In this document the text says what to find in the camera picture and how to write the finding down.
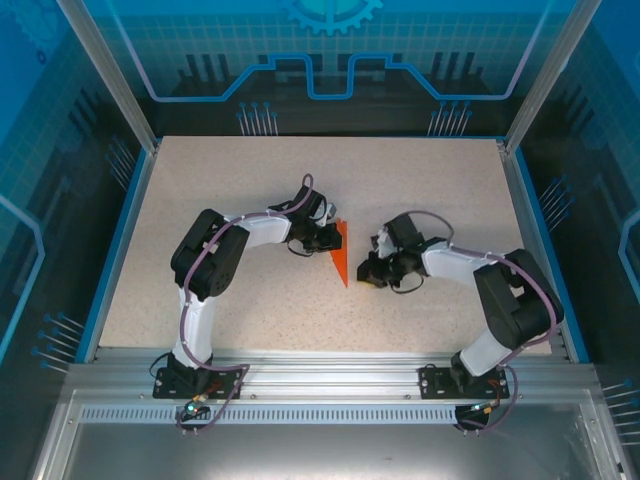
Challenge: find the aluminium side rail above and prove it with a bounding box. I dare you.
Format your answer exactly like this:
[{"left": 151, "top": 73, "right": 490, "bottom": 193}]
[{"left": 495, "top": 139, "right": 574, "bottom": 362}]

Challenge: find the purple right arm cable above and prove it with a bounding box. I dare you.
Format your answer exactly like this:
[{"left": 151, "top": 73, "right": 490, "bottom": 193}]
[{"left": 407, "top": 211, "right": 566, "bottom": 436}]

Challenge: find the steel tray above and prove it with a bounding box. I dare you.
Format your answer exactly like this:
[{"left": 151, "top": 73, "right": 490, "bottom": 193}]
[{"left": 29, "top": 389, "right": 634, "bottom": 480}]

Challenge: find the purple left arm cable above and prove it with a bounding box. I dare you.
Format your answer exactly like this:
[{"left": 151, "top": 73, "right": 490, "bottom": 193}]
[{"left": 174, "top": 172, "right": 315, "bottom": 436}]

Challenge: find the aluminium front beam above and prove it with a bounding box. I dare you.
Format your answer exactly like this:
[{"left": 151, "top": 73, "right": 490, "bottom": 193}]
[{"left": 67, "top": 348, "right": 599, "bottom": 401}]

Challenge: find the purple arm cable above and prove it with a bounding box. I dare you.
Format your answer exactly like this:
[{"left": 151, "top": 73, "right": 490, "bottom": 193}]
[
  {"left": 407, "top": 211, "right": 566, "bottom": 436},
  {"left": 174, "top": 172, "right": 315, "bottom": 436}
]

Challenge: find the blue side trim strip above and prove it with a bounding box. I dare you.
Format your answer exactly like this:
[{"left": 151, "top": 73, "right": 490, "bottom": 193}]
[
  {"left": 511, "top": 147, "right": 592, "bottom": 365},
  {"left": 82, "top": 147, "right": 161, "bottom": 365}
]

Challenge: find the aluminium frame post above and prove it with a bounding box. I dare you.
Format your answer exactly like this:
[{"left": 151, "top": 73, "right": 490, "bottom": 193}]
[
  {"left": 55, "top": 0, "right": 162, "bottom": 154},
  {"left": 501, "top": 0, "right": 602, "bottom": 154}
]

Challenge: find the short black right gripper cable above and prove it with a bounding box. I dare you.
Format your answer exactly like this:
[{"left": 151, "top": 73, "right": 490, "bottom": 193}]
[{"left": 389, "top": 273, "right": 425, "bottom": 296}]

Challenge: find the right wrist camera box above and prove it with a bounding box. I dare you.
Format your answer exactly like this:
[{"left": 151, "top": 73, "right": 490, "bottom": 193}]
[{"left": 370, "top": 227, "right": 397, "bottom": 260}]

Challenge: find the slotted white cable duct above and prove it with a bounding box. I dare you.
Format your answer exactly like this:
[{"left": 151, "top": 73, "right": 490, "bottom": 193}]
[{"left": 78, "top": 405, "right": 501, "bottom": 426}]

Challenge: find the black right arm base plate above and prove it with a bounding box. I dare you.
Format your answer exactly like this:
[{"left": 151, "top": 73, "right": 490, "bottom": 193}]
[{"left": 418, "top": 364, "right": 507, "bottom": 401}]

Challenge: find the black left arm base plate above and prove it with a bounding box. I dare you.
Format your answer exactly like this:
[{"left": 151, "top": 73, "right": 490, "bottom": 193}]
[{"left": 152, "top": 366, "right": 246, "bottom": 401}]

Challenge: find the short black left gripper cable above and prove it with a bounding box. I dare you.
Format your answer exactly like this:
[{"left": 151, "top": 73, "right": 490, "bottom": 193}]
[{"left": 286, "top": 239, "right": 322, "bottom": 259}]

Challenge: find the cable connector with green light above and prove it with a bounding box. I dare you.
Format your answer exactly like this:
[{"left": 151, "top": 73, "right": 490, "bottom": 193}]
[
  {"left": 467, "top": 398, "right": 503, "bottom": 417},
  {"left": 180, "top": 393, "right": 210, "bottom": 420}
]

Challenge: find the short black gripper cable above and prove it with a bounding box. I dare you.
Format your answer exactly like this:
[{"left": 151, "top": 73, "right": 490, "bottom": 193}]
[
  {"left": 389, "top": 273, "right": 425, "bottom": 296},
  {"left": 286, "top": 239, "right": 322, "bottom": 259}
]

